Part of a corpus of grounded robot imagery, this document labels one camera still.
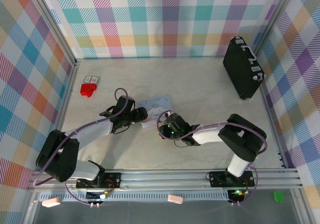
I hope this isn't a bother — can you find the pastel blue cartoon case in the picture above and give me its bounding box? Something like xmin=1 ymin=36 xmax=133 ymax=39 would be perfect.
xmin=136 ymin=94 xmax=175 ymax=130

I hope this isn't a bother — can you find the red toy building block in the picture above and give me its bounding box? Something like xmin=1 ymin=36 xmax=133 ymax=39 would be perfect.
xmin=79 ymin=83 xmax=98 ymax=98

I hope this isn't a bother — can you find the playing card box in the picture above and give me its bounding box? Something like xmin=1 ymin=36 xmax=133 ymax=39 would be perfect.
xmin=83 ymin=75 xmax=101 ymax=88

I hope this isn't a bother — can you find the pink plastic tag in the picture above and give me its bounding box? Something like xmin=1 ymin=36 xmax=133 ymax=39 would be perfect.
xmin=167 ymin=194 xmax=184 ymax=205
xmin=41 ymin=196 xmax=62 ymax=208

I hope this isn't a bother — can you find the black briefcase with metal corners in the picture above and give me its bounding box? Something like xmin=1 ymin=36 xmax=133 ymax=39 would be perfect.
xmin=222 ymin=35 xmax=266 ymax=100

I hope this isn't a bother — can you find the green plastic piece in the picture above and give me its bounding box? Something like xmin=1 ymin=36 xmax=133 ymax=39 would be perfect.
xmin=272 ymin=190 xmax=284 ymax=204

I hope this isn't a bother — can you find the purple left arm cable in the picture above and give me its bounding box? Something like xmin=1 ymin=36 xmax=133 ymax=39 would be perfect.
xmin=32 ymin=87 xmax=130 ymax=187

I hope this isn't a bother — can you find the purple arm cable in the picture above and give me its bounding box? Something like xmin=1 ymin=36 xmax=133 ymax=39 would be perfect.
xmin=32 ymin=87 xmax=130 ymax=187
xmin=156 ymin=110 xmax=267 ymax=155

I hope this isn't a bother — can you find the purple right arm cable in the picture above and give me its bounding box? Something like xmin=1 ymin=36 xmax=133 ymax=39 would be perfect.
xmin=156 ymin=110 xmax=267 ymax=155

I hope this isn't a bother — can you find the aluminium frame cross rail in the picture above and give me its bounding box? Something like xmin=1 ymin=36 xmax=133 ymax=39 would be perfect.
xmin=27 ymin=168 xmax=305 ymax=193

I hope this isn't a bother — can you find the aluminium frame side rail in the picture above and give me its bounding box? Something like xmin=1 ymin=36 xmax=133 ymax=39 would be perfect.
xmin=56 ymin=61 xmax=81 ymax=135
xmin=259 ymin=83 xmax=290 ymax=169

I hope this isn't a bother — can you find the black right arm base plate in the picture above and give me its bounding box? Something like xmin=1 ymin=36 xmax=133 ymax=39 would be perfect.
xmin=208 ymin=170 xmax=254 ymax=188

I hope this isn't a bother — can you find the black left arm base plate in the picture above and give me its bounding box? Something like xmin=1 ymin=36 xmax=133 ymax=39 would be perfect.
xmin=75 ymin=172 xmax=122 ymax=190

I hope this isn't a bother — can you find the grey slotted cable duct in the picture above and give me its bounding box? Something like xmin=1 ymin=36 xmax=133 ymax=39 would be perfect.
xmin=38 ymin=192 xmax=231 ymax=203

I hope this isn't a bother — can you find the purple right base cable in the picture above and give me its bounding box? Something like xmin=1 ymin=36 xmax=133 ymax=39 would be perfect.
xmin=229 ymin=167 xmax=260 ymax=207

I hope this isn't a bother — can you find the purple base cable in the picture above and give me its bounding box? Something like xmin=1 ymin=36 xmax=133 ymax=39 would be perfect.
xmin=229 ymin=167 xmax=260 ymax=207
xmin=64 ymin=176 xmax=101 ymax=207

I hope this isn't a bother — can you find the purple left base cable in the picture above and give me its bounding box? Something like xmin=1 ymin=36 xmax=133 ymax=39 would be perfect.
xmin=64 ymin=176 xmax=101 ymax=207

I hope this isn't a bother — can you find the aluminium frame corner post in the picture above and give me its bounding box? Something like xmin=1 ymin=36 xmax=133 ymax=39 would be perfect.
xmin=26 ymin=0 xmax=81 ymax=67
xmin=253 ymin=0 xmax=300 ymax=57

